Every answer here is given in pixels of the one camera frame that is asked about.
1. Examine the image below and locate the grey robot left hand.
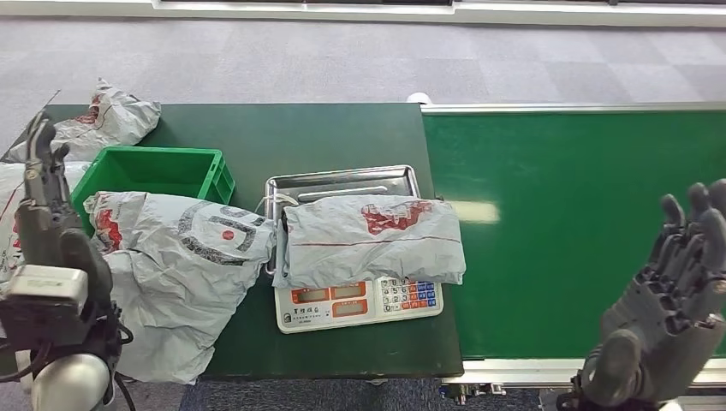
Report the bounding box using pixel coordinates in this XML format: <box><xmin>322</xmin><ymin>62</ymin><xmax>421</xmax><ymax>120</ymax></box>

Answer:
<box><xmin>14</xmin><ymin>110</ymin><xmax>115</xmax><ymax>319</ymax></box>

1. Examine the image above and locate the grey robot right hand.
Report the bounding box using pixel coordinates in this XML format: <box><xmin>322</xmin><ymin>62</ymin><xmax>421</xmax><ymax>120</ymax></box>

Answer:
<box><xmin>580</xmin><ymin>178</ymin><xmax>726</xmax><ymax>408</ymax></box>

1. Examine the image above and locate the small grey mailer package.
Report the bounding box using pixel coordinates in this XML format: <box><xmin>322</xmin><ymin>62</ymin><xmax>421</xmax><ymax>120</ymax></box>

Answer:
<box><xmin>271</xmin><ymin>194</ymin><xmax>467</xmax><ymax>290</ymax></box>

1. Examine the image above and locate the crumpled grey mailer package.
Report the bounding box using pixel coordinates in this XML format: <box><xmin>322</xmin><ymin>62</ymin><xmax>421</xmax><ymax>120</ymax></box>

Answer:
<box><xmin>4</xmin><ymin>78</ymin><xmax>162</xmax><ymax>164</ymax></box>

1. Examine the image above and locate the green conveyor belt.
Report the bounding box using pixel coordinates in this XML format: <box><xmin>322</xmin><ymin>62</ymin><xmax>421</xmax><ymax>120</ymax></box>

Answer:
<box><xmin>420</xmin><ymin>102</ymin><xmax>726</xmax><ymax>392</ymax></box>

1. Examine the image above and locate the grey mailer big red print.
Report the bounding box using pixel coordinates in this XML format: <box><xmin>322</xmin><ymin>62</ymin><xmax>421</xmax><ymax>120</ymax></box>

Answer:
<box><xmin>0</xmin><ymin>161</ymin><xmax>92</xmax><ymax>285</ymax></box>

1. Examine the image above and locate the green plastic crate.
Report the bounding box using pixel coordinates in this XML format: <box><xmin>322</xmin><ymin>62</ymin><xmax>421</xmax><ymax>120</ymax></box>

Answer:
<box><xmin>70</xmin><ymin>146</ymin><xmax>236</xmax><ymax>240</ymax></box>

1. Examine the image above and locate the large grey JD-print mailer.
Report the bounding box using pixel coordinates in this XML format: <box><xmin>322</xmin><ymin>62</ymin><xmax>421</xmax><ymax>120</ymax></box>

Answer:
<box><xmin>83</xmin><ymin>191</ymin><xmax>277</xmax><ymax>386</ymax></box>

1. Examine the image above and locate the white electronic weighing scale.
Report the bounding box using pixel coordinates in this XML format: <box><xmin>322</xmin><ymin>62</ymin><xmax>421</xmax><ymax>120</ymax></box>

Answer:
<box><xmin>263</xmin><ymin>164</ymin><xmax>445</xmax><ymax>335</ymax></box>

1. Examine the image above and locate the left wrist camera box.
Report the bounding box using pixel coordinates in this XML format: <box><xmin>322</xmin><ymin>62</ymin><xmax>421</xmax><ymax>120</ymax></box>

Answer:
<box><xmin>0</xmin><ymin>265</ymin><xmax>91</xmax><ymax>348</ymax></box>

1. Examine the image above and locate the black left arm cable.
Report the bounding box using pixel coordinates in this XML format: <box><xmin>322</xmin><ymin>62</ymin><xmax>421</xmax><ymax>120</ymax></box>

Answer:
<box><xmin>0</xmin><ymin>323</ymin><xmax>137</xmax><ymax>411</ymax></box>

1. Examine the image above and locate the white cord loop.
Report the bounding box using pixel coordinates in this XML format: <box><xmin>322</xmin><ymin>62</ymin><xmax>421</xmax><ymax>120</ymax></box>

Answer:
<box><xmin>255</xmin><ymin>193</ymin><xmax>300</xmax><ymax>214</ymax></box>

